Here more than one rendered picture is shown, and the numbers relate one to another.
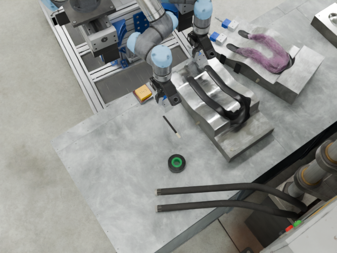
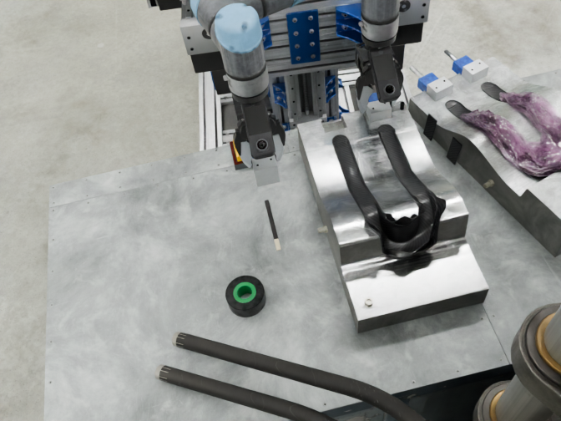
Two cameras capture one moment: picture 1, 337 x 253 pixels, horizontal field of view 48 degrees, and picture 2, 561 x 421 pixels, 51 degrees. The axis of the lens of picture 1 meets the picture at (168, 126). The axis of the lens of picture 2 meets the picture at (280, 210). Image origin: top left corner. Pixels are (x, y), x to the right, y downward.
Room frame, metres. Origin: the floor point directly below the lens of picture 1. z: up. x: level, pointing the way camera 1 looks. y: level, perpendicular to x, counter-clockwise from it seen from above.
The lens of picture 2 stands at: (0.11, -0.40, 1.89)
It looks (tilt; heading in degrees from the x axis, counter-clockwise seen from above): 54 degrees down; 29
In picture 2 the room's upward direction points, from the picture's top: 10 degrees counter-clockwise
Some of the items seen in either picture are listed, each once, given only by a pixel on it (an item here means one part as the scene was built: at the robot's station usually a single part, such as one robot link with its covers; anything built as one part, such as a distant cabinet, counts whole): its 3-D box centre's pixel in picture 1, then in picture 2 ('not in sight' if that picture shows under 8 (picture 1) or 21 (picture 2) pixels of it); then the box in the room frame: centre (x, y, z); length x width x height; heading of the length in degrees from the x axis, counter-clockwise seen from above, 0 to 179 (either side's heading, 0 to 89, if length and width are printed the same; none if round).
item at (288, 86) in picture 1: (264, 55); (523, 138); (1.12, -0.49, 0.86); 0.50 x 0.26 x 0.11; 51
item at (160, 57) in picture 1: (161, 60); (240, 41); (0.83, 0.02, 1.25); 0.09 x 0.08 x 0.11; 49
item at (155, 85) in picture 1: (161, 81); (252, 105); (0.83, 0.02, 1.09); 0.09 x 0.08 x 0.12; 34
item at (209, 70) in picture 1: (219, 93); (386, 179); (0.87, -0.24, 0.92); 0.35 x 0.16 x 0.09; 34
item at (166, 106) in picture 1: (161, 97); (261, 154); (0.84, 0.03, 0.93); 0.13 x 0.05 x 0.05; 34
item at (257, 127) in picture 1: (219, 102); (383, 200); (0.85, -0.24, 0.87); 0.50 x 0.26 x 0.14; 34
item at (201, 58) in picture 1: (195, 54); (372, 100); (1.11, -0.14, 0.89); 0.13 x 0.05 x 0.05; 34
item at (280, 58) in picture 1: (265, 50); (524, 125); (1.12, -0.49, 0.90); 0.26 x 0.18 x 0.08; 51
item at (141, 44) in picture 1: (145, 43); (226, 8); (0.91, 0.08, 1.25); 0.11 x 0.11 x 0.08; 49
